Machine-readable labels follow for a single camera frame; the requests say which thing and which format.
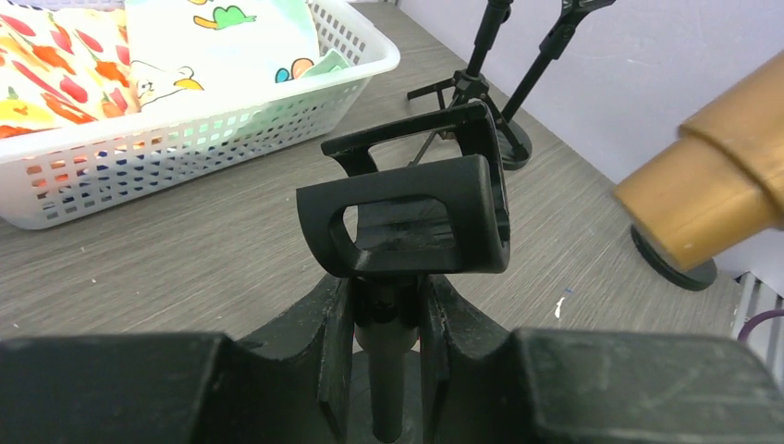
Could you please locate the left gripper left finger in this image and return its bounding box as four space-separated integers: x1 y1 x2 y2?
1 277 351 443

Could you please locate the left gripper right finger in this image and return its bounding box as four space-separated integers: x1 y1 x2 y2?
420 276 783 443

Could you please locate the black round-base mic stand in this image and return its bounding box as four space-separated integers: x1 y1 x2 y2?
296 102 510 443

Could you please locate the gold brown microphone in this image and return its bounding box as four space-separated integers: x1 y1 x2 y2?
614 54 783 271

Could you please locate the white plastic basket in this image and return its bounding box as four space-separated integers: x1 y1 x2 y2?
1 1 400 229

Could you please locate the green patterned cloth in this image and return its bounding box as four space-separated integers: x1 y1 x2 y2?
124 0 350 111

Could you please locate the orange patterned cloth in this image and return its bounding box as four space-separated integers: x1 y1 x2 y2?
1 1 141 138

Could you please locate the black tripod shock-mount stand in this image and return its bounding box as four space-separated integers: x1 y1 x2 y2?
406 0 520 171

